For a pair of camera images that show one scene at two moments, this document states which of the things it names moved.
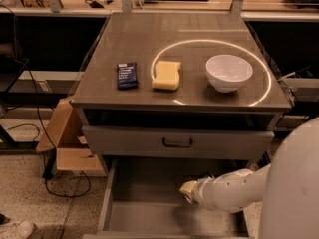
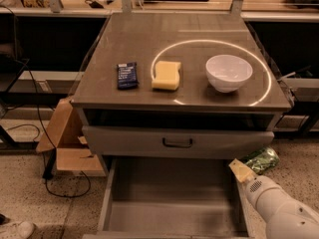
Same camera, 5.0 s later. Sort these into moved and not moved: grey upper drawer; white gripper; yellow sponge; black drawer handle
Moved: white gripper
Not moved: black drawer handle; yellow sponge; grey upper drawer
